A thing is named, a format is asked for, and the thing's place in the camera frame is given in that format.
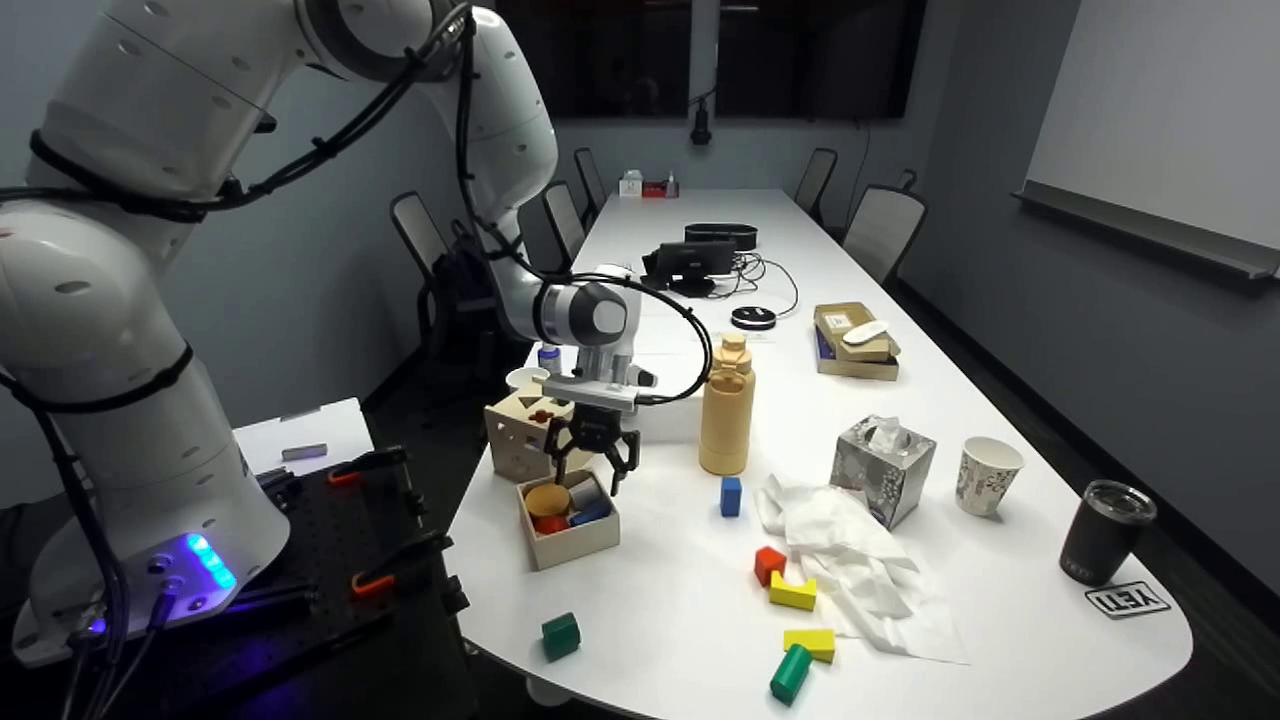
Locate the dark wall screen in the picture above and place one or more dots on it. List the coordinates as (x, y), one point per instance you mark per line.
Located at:
(835, 60)

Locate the green block front left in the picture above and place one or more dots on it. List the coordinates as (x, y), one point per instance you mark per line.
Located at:
(562, 638)

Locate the whiteboard on wall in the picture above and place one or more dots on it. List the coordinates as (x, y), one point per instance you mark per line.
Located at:
(1165, 126)

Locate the yellow block near front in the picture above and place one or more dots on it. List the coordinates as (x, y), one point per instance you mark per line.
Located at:
(814, 641)

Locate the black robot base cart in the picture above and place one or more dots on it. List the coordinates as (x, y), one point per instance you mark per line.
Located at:
(352, 623)

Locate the marble pattern tissue box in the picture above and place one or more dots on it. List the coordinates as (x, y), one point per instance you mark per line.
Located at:
(886, 465)

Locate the orange round block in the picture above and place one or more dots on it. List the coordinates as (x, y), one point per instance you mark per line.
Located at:
(545, 501)

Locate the grey chair left near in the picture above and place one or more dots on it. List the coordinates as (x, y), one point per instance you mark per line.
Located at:
(412, 223)

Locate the green block front right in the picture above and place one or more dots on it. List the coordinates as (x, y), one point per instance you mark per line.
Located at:
(791, 674)

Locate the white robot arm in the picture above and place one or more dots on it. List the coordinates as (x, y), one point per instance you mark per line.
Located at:
(132, 150)

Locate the green block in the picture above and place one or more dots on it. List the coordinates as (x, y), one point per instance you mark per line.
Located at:
(791, 674)
(562, 638)

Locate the black device with cables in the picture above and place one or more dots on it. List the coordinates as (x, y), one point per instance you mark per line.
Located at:
(705, 268)

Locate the small blue block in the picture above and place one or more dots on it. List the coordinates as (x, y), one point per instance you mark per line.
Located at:
(729, 497)

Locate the black white label tag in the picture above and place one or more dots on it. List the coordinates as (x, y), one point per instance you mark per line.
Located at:
(1122, 601)

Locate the yellow block near red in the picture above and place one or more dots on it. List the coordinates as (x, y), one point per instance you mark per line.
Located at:
(791, 592)

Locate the black backpack on chair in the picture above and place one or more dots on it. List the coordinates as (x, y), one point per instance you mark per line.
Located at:
(465, 302)

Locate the white crumpled cloth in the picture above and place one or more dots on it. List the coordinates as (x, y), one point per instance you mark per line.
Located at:
(870, 580)

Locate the grey chair right far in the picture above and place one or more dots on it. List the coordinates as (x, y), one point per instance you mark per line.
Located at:
(816, 177)

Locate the wooden shape sorter cube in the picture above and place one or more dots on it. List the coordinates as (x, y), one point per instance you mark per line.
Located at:
(516, 430)

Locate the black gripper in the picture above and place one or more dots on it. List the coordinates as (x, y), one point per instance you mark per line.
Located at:
(594, 430)

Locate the blue cylinder block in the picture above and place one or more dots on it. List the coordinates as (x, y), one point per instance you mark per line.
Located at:
(589, 501)

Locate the grey chair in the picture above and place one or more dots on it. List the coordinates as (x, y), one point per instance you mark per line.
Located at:
(412, 223)
(882, 230)
(565, 223)
(816, 177)

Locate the red white box far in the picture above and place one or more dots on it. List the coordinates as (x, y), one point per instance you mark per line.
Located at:
(637, 185)

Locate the wooden tray with items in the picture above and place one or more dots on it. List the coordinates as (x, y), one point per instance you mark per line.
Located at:
(848, 342)

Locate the grey chair left middle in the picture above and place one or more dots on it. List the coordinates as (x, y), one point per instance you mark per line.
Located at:
(565, 223)

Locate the tan plastic bottle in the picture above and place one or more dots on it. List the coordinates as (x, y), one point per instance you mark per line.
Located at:
(725, 421)

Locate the white paper cup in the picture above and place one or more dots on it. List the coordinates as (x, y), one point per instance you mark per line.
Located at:
(984, 475)

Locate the black rectangular speaker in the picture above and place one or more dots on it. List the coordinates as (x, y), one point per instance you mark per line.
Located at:
(729, 232)

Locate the dark metal tumbler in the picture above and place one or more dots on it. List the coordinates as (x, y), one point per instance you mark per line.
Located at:
(1105, 531)

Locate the black round disc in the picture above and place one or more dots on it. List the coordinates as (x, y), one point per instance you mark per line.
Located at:
(754, 316)

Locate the grey chair right near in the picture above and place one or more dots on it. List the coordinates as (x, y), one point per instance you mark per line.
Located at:
(882, 230)

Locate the small wooden box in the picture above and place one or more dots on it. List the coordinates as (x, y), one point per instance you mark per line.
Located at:
(562, 543)

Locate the white paper sheet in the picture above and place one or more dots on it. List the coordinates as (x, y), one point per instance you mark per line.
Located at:
(306, 443)

